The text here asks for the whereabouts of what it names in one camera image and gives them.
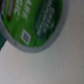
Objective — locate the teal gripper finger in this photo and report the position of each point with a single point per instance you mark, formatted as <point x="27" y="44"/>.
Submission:
<point x="2" y="41"/>

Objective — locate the green-lidded white kcup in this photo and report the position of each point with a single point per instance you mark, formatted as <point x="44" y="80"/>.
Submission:
<point x="32" y="25"/>

